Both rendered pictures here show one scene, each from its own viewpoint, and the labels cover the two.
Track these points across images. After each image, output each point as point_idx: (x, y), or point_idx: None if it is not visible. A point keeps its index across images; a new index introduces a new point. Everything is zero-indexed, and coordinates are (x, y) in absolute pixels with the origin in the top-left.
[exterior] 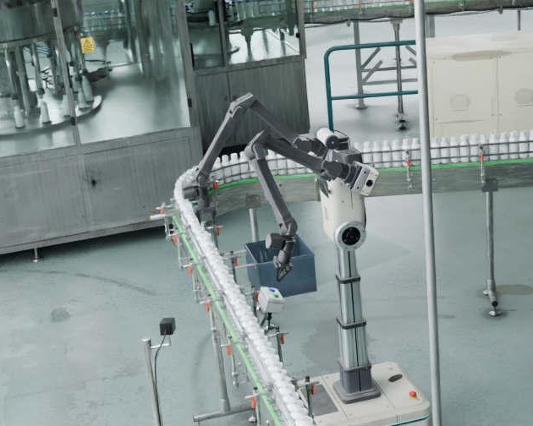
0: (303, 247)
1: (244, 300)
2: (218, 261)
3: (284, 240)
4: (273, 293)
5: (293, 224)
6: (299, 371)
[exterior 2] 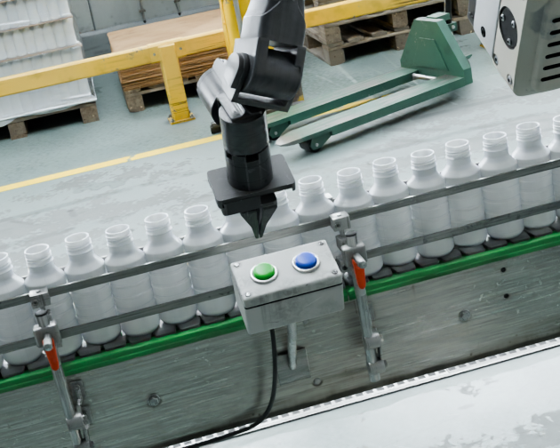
0: None
1: (195, 225)
2: (466, 140)
3: (219, 100)
4: (260, 265)
5: (236, 59)
6: None
